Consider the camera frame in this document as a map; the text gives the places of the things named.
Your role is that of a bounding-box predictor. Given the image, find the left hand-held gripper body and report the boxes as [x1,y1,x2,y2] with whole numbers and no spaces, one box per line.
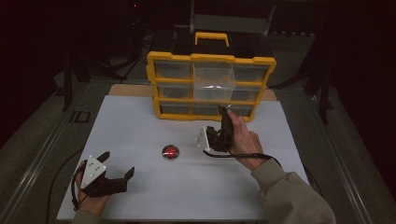
[79,155,128,198]

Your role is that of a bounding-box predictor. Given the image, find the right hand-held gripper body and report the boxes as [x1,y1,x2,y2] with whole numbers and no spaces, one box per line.
[195,124,234,153]

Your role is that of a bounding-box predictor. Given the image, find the clear plastic drawer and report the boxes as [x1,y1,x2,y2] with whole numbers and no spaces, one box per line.
[192,61,236,102]

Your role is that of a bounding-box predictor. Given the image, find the red round button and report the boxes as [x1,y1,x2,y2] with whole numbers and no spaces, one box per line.
[162,144,180,161]

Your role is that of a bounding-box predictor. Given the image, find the yellow organizer cabinet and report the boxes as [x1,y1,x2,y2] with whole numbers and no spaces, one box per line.
[146,31,277,123]

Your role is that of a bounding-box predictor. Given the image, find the person's right hand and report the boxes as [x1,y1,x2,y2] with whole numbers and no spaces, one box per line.
[228,109,272,172]

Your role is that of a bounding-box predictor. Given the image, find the person's left hand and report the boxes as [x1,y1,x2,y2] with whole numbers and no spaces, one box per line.
[74,161,110,217]

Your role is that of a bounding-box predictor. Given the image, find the grid of clear drawers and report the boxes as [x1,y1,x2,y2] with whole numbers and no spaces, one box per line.
[153,60,269,119]

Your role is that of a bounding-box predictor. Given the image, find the white table sheet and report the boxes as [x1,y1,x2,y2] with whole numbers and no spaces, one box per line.
[56,94,309,222]

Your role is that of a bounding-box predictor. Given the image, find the black tripod stand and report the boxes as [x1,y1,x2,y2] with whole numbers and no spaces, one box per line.
[60,46,141,113]
[269,31,335,125]

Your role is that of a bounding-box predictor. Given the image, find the grey metal stand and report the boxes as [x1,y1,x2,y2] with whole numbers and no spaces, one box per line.
[189,0,276,37]

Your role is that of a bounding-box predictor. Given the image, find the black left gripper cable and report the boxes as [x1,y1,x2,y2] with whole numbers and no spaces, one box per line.
[46,148,87,224]

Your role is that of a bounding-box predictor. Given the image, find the aluminium rail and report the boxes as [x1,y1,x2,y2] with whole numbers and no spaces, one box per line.
[307,90,375,224]
[0,83,92,224]

